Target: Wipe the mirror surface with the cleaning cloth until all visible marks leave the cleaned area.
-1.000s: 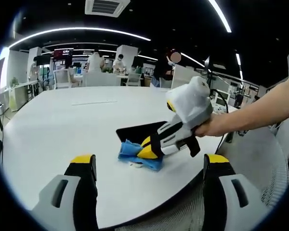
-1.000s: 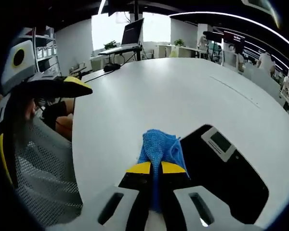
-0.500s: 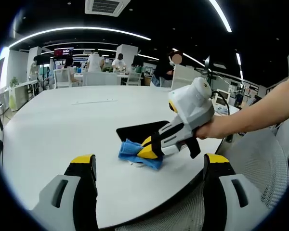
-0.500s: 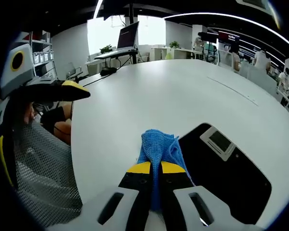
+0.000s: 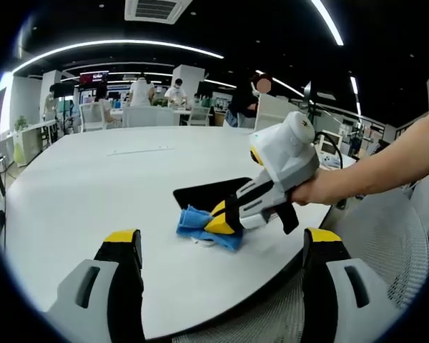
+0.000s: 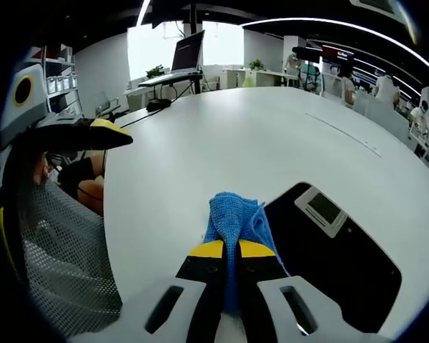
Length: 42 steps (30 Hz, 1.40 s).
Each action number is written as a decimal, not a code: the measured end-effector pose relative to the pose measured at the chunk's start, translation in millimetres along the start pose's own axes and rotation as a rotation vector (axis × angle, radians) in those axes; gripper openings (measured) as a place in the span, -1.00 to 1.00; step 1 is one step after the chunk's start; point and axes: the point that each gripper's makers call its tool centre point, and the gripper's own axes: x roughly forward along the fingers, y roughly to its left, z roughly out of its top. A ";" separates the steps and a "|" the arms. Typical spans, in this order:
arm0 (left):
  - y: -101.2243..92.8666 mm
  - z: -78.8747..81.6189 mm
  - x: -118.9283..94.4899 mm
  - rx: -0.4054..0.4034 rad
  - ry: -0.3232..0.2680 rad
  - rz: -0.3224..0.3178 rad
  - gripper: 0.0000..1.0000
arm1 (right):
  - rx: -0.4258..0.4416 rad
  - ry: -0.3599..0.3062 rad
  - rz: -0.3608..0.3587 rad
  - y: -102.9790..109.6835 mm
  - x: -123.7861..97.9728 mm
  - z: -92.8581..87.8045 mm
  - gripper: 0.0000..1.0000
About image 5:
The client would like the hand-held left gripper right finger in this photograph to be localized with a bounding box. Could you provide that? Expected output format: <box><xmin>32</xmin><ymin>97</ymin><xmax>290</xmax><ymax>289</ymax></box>
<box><xmin>302</xmin><ymin>227</ymin><xmax>401</xmax><ymax>343</ymax></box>

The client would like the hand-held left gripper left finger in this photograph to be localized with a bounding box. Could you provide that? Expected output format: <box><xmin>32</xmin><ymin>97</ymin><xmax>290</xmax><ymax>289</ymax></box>
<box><xmin>46</xmin><ymin>228</ymin><xmax>147</xmax><ymax>343</ymax></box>

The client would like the blue cleaning cloth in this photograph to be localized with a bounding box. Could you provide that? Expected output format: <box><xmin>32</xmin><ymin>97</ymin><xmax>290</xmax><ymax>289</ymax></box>
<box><xmin>175</xmin><ymin>204</ymin><xmax>243</xmax><ymax>252</ymax></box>

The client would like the person's right hand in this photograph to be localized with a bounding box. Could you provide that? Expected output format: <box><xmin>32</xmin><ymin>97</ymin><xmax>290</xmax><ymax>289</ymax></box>
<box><xmin>289</xmin><ymin>166</ymin><xmax>347</xmax><ymax>207</ymax></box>

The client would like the white game controller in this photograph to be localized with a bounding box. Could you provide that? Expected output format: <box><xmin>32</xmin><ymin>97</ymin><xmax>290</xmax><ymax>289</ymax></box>
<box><xmin>320</xmin><ymin>153</ymin><xmax>343</xmax><ymax>168</ymax></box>

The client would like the white desk partition panel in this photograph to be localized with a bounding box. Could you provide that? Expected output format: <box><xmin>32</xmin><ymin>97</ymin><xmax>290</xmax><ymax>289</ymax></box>
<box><xmin>253</xmin><ymin>95</ymin><xmax>297</xmax><ymax>131</ymax></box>

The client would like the white mesh office chair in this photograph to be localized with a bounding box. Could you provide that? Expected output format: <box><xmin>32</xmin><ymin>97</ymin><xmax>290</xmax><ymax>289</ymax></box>
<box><xmin>171</xmin><ymin>185</ymin><xmax>429</xmax><ymax>343</ymax></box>

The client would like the white low desk divider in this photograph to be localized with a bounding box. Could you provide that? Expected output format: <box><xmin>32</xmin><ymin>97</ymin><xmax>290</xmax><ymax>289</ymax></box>
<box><xmin>123</xmin><ymin>106</ymin><xmax>176</xmax><ymax>128</ymax></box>

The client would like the straight ceiling light strip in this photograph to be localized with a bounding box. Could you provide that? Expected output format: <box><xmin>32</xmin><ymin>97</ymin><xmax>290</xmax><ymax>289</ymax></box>
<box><xmin>310</xmin><ymin>0</ymin><xmax>345</xmax><ymax>46</ymax></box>

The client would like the white side cabinet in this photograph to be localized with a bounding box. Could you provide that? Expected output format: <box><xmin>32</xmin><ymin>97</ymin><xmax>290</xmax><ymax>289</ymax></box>
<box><xmin>1</xmin><ymin>119</ymin><xmax>58</xmax><ymax>167</ymax></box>

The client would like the ceiling air conditioner vent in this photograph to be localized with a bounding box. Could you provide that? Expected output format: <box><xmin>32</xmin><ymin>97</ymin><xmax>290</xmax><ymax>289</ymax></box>
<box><xmin>124</xmin><ymin>0</ymin><xmax>193</xmax><ymax>25</ymax></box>

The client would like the red display screen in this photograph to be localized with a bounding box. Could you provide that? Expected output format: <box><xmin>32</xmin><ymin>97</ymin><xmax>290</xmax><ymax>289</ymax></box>
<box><xmin>79</xmin><ymin>71</ymin><xmax>109</xmax><ymax>85</ymax></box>

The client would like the long curved ceiling light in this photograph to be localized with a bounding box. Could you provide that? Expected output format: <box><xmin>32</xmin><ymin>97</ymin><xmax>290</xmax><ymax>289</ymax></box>
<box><xmin>12</xmin><ymin>39</ymin><xmax>225</xmax><ymax>74</ymax></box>

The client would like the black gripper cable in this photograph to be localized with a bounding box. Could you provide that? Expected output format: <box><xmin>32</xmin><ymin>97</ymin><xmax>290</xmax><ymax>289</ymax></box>
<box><xmin>314</xmin><ymin>131</ymin><xmax>345</xmax><ymax>171</ymax></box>

